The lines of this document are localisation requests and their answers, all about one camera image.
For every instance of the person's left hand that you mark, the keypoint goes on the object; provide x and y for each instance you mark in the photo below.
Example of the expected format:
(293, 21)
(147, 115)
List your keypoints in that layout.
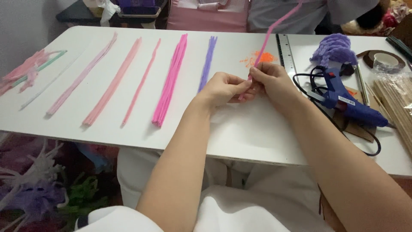
(222, 90)

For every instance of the person's right hand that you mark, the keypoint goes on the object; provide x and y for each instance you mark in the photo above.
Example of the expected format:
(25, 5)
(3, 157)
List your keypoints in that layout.
(276, 82)

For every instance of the single pink pipe cleaner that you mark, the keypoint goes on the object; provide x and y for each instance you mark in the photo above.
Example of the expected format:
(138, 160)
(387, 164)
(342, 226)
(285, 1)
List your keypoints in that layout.
(273, 29)

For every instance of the orange fluff scraps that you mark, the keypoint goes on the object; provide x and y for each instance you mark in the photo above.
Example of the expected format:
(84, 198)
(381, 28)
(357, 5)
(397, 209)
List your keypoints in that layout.
(265, 58)

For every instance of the metal ruler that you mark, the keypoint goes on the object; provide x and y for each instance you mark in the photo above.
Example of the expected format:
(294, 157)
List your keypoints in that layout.
(287, 54)

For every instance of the bundle of purple pipe cleaners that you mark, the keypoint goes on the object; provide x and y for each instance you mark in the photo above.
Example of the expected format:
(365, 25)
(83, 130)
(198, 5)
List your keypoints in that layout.
(207, 63)

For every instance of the bundle of hot pink pipe cleaners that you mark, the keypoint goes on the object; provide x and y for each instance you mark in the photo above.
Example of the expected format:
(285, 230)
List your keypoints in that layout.
(170, 80)

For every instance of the purple pipe cleaner flower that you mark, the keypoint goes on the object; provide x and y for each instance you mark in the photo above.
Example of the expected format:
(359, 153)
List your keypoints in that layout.
(334, 48)

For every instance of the pink bag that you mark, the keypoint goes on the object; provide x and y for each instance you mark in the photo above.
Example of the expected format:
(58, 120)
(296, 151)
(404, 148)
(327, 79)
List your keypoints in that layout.
(207, 17)

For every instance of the blue hot glue gun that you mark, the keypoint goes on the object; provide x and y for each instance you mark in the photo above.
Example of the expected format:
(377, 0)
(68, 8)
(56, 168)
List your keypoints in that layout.
(347, 104)

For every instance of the thin rose pipe cleaner pair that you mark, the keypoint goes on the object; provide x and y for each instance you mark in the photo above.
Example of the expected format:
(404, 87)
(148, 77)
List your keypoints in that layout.
(141, 80)

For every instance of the clear glue sticks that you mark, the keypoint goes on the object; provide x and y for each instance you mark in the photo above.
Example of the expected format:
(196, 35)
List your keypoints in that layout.
(362, 83)

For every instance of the brown cardboard piece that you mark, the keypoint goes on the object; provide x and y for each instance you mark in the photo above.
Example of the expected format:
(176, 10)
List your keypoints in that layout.
(355, 127)

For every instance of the brown floral tape roll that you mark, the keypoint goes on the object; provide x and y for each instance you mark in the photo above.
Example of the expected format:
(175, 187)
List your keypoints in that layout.
(383, 59)

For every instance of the bundle of salmon pipe cleaners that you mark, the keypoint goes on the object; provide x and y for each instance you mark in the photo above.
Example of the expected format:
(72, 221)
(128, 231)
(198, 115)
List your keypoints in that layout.
(112, 83)

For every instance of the brown plush toy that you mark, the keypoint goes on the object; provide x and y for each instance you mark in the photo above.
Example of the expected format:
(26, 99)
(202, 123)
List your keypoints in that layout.
(370, 19)

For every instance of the person's white clothing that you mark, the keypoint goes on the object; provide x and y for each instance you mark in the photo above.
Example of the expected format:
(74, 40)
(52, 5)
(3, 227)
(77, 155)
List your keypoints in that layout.
(244, 206)

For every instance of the bag of wooden sticks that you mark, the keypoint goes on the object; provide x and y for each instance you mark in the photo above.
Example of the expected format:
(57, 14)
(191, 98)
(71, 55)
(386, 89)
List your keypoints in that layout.
(397, 103)

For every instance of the white plastic bag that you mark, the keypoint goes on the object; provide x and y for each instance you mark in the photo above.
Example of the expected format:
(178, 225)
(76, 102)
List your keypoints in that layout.
(107, 11)

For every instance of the bundle of pale pink pipe cleaners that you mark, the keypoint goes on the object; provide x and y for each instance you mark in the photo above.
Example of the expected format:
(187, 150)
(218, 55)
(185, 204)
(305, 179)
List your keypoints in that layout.
(82, 74)

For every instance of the dark side table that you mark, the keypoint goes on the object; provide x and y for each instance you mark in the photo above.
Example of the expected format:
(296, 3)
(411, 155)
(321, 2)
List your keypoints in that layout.
(75, 14)

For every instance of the white pipe cleaner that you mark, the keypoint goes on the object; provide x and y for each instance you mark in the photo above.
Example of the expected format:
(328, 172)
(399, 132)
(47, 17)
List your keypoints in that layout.
(48, 85)

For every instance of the heap of pink green pipe cleaners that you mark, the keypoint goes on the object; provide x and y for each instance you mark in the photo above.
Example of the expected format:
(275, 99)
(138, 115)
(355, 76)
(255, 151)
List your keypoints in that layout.
(27, 69)

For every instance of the heap of pipe cleaner flowers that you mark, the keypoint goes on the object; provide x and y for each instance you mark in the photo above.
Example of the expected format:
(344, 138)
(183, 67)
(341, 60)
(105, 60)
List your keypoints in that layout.
(48, 190)

